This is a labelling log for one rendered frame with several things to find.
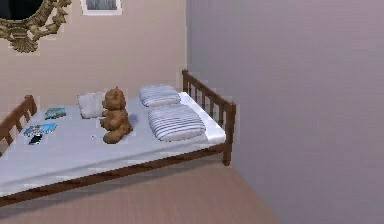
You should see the brown wooden bed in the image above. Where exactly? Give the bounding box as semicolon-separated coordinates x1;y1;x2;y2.
0;69;237;208

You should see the small striped white pillow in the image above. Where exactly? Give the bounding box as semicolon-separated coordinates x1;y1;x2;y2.
138;84;182;108

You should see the large striped white pillow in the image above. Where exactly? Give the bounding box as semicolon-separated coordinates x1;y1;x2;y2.
147;104;207;142

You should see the teal book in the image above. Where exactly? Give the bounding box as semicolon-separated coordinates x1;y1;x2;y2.
44;106;67;121

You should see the white framed picture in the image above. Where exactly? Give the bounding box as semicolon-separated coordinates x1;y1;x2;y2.
80;0;123;16

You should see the plain white pillow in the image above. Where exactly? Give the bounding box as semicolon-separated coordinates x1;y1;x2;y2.
77;91;107;120

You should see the gold framed round mirror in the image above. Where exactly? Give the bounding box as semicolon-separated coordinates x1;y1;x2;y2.
0;0;73;54

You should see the brown teddy bear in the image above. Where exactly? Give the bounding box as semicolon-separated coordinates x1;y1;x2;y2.
99;86;134;145

